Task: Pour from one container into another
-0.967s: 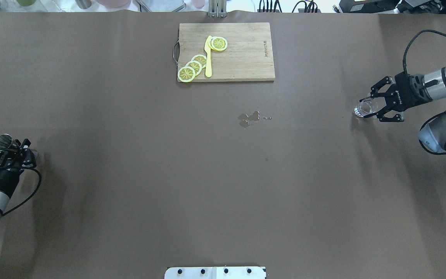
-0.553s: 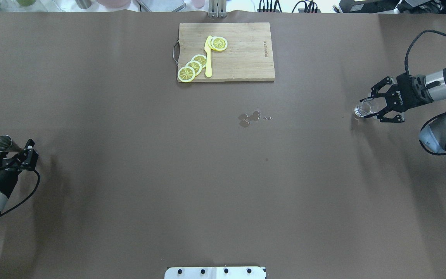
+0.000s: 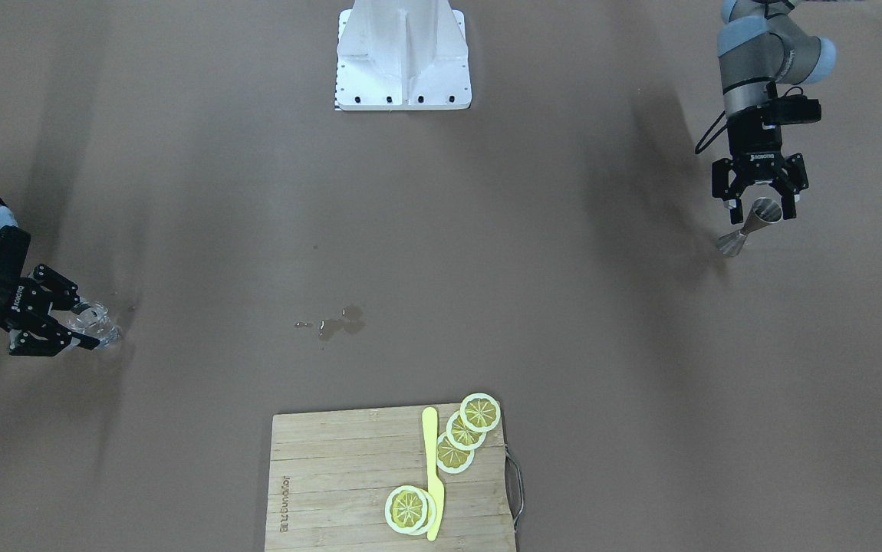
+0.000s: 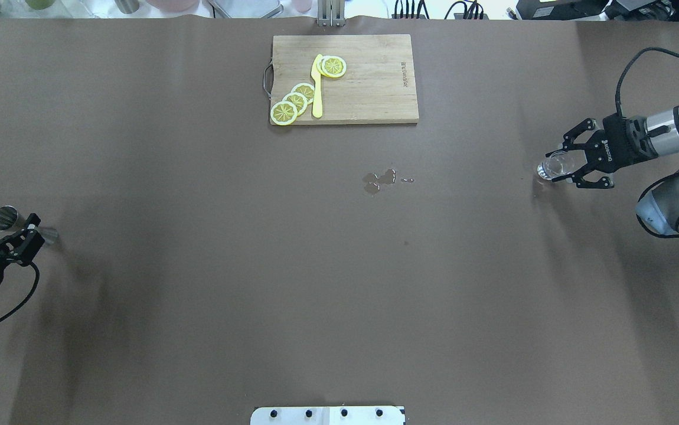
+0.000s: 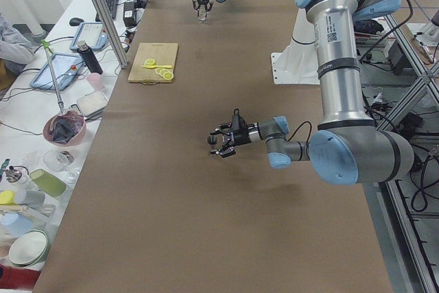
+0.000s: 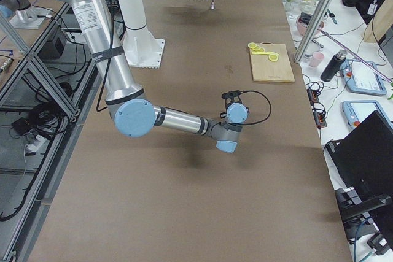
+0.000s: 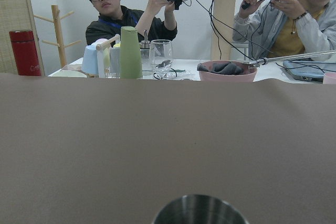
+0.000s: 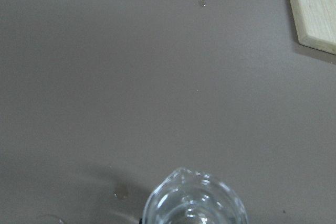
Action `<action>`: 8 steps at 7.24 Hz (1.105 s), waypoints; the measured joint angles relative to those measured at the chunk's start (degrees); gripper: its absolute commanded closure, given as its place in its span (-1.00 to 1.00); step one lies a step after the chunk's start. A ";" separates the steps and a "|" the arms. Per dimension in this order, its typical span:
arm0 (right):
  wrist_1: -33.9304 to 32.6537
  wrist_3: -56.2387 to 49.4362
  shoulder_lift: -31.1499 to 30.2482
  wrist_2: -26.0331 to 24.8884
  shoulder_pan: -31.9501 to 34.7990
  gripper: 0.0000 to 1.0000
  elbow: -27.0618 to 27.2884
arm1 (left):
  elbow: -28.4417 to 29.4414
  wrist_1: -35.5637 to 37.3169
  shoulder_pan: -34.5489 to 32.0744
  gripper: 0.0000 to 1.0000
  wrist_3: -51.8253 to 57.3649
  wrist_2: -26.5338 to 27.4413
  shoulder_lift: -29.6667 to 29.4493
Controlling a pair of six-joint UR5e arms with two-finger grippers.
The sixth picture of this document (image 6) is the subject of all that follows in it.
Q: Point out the aluminium frame post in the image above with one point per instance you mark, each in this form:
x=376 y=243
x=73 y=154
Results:
x=311 y=29

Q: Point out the black laptop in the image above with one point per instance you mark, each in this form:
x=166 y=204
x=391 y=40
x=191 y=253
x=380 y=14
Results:
x=364 y=157

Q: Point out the blue teach pendant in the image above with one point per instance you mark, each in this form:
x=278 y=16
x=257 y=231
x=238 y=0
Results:
x=357 y=111
x=360 y=79

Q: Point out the wooden cutting board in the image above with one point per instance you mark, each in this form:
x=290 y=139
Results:
x=264 y=70

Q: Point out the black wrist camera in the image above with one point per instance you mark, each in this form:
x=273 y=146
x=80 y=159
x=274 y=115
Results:
x=231 y=97

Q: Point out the black water bottle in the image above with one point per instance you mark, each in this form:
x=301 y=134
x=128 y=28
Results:
x=333 y=66

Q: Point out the pink bowl with cloth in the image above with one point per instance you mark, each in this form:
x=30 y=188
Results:
x=303 y=21

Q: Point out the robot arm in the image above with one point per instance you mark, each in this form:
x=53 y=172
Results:
x=117 y=35

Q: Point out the white pillar base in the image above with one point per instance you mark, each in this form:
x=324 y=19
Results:
x=140 y=46

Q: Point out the pink cup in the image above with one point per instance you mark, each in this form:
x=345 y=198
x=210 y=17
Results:
x=316 y=59

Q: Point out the yellow plastic knife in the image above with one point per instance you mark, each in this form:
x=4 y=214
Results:
x=264 y=53

